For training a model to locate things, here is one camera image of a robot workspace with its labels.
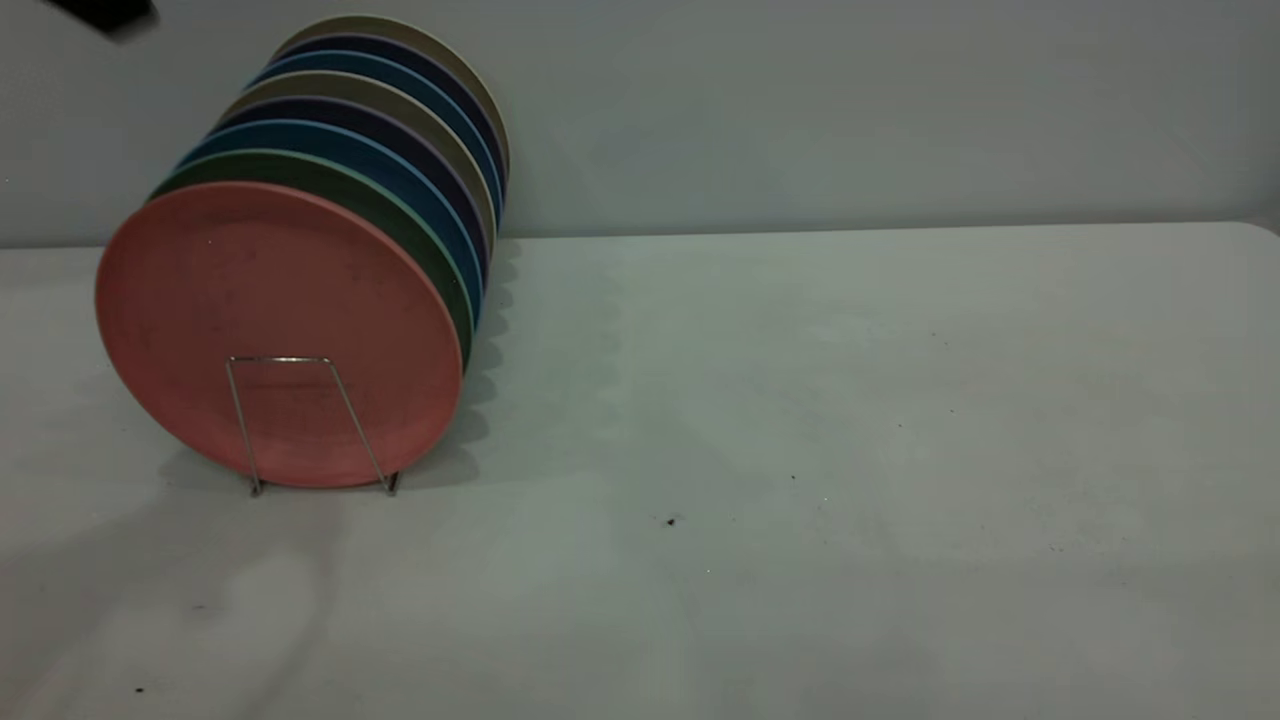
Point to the beige round plate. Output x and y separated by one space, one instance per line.
375 24
345 83

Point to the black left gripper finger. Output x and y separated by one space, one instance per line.
105 12

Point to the pink round plate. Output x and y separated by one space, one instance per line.
270 310

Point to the blue round plate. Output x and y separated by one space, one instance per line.
330 140
355 63

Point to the green round plate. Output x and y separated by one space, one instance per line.
300 170

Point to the dark purple round plate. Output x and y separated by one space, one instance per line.
375 45
350 113

